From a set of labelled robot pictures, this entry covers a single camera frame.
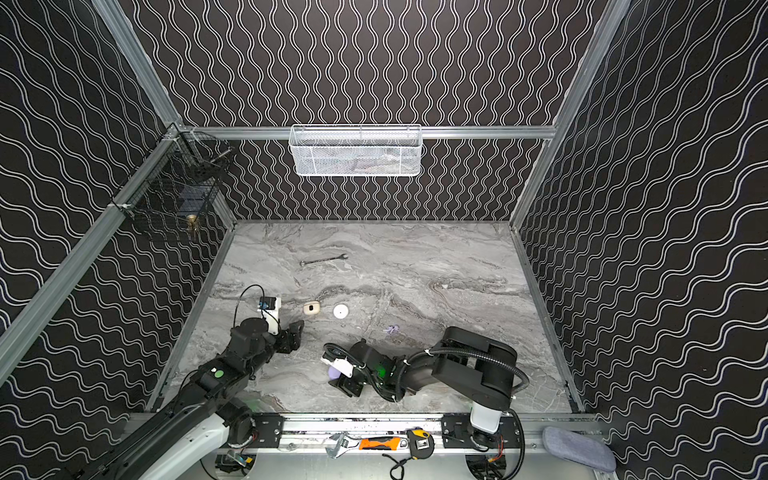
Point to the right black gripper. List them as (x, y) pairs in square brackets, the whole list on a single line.
[(347, 378)]

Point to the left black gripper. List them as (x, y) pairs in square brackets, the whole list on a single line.
[(285, 339)]

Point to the cream earbud charging case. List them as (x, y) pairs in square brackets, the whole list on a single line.
[(311, 308)]

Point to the white round charging case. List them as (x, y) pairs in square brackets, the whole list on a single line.
[(340, 311)]

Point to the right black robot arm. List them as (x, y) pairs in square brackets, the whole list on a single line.
[(482, 370)]

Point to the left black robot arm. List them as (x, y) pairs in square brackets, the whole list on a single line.
[(203, 416)]

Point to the adjustable wrench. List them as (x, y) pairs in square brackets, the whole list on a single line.
[(340, 444)]

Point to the yellow black tape measure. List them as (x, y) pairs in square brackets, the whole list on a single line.
[(421, 444)]

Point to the steel combination wrench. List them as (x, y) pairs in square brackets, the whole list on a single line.
[(342, 256)]

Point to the grey cloth pad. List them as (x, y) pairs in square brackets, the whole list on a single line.
[(577, 448)]

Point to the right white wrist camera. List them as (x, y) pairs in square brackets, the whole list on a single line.
[(341, 364)]

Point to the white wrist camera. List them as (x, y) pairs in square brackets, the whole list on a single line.
[(269, 307), (341, 364)]

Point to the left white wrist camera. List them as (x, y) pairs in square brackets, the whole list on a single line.
[(269, 307)]

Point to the black wire basket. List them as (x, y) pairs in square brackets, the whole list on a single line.
[(186, 181)]

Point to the white wire mesh basket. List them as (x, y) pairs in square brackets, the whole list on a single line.
[(356, 150)]

